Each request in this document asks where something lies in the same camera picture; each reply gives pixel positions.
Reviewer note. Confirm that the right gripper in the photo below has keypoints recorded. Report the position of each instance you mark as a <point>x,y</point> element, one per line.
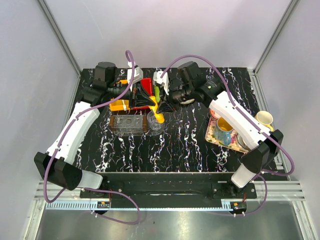
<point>164,107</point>

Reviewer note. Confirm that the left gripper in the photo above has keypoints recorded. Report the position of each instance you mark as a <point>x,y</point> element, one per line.
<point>136,91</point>

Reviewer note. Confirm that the yellow toothpaste tube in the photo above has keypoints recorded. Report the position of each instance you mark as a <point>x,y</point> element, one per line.
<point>154,108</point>

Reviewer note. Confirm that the green toothpaste tube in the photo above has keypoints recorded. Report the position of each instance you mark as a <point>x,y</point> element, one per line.
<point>157,94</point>

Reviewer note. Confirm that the clear plastic cup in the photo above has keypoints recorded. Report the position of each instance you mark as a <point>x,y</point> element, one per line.
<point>153,123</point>

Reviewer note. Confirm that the clear acrylic toothbrush holder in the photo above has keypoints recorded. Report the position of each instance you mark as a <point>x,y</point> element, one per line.
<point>128,124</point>

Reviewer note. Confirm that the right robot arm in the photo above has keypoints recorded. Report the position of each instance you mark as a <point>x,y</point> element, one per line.
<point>263,143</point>

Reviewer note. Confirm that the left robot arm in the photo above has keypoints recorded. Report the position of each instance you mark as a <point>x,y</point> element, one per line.
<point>56,165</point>

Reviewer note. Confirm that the white toothbrush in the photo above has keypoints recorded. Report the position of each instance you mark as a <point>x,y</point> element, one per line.
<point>124,105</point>

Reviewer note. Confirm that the floral rectangular tray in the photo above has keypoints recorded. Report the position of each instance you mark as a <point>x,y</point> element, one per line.
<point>209,137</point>

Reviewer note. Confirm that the red plastic bin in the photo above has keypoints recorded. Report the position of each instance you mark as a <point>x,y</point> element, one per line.
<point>148,86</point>

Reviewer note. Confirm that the grey speckled soap dish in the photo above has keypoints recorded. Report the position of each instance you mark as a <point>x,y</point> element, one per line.
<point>187,102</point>

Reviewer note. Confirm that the orange plastic bin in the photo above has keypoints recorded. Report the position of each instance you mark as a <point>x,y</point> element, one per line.
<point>118,105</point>

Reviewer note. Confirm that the red patterned bowl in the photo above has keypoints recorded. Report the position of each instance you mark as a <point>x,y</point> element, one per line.
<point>214,114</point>

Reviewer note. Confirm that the blue mug yellow inside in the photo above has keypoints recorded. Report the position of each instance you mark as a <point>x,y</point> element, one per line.
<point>222,131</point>

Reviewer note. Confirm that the white scalloped bowl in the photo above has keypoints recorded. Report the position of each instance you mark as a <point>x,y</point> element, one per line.
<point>242,142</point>

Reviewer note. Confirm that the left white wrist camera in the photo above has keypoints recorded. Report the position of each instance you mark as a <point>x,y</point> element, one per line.
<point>134,75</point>

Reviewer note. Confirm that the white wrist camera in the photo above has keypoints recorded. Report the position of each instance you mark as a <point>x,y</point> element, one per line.
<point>134,75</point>
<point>161,79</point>

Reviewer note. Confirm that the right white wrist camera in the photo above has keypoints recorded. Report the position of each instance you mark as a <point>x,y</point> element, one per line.
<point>161,79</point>

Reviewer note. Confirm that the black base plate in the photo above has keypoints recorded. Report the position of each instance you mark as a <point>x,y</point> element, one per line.
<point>214,185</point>

